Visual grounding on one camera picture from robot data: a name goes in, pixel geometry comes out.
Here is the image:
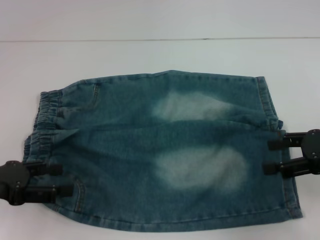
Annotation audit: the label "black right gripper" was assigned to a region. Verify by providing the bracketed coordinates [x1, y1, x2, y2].
[262, 128, 320, 179]

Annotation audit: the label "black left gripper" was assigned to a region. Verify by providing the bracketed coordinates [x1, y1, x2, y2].
[0, 160, 74, 206]

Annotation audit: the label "blue denim shorts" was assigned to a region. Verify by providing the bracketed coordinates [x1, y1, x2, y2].
[23, 69, 305, 225]

